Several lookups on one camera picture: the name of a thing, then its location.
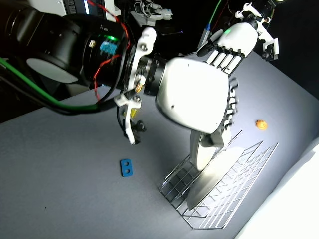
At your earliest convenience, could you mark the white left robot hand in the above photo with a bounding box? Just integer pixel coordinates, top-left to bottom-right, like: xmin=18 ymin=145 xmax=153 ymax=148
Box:
xmin=196 ymin=21 xmax=259 ymax=75

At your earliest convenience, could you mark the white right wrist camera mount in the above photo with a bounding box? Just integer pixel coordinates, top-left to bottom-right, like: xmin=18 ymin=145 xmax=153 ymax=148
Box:
xmin=114 ymin=26 xmax=158 ymax=145

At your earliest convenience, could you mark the green and black cable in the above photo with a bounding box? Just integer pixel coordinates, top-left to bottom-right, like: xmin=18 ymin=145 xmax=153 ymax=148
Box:
xmin=0 ymin=57 xmax=101 ymax=114

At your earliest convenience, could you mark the white plate with black rim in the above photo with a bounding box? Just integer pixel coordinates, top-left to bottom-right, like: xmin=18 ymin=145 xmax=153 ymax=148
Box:
xmin=186 ymin=146 xmax=246 ymax=211
xmin=190 ymin=130 xmax=234 ymax=172

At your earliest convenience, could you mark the orange swirl cookie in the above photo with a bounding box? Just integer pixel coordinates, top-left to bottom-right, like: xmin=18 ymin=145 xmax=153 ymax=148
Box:
xmin=256 ymin=119 xmax=269 ymax=131

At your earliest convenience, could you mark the white spare robot hand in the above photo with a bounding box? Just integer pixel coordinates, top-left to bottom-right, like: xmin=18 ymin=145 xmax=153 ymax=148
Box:
xmin=131 ymin=0 xmax=174 ymax=27

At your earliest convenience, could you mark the blue block with two holes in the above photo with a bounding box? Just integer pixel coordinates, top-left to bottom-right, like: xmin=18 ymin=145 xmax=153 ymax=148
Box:
xmin=120 ymin=159 xmax=134 ymax=177

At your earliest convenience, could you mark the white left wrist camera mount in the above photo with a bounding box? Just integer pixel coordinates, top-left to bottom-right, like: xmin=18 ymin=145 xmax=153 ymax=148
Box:
xmin=234 ymin=2 xmax=280 ymax=62

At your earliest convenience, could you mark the red and black twisted wire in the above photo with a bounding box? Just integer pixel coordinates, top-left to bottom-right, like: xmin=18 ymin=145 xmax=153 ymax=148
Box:
xmin=87 ymin=0 xmax=131 ymax=101

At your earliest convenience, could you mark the silver wire rack shelf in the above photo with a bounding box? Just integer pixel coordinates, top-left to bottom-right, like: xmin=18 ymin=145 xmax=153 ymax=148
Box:
xmin=158 ymin=129 xmax=279 ymax=230

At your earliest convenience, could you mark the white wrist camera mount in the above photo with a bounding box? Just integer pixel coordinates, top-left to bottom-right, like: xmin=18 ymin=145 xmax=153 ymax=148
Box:
xmin=234 ymin=2 xmax=280 ymax=62
xmin=114 ymin=26 xmax=158 ymax=145

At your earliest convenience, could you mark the white equipment cabinet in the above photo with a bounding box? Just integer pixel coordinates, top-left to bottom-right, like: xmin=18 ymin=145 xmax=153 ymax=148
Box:
xmin=27 ymin=0 xmax=122 ymax=22

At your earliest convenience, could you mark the thin green cable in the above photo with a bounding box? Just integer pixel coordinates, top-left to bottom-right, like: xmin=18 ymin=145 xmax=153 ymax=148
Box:
xmin=208 ymin=0 xmax=223 ymax=25

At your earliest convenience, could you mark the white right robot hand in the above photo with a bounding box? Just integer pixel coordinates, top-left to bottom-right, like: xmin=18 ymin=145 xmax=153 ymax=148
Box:
xmin=155 ymin=57 xmax=240 ymax=150

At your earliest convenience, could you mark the grey adapter with blue plug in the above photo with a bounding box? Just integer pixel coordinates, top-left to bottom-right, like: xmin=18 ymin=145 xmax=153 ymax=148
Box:
xmin=198 ymin=23 xmax=213 ymax=48

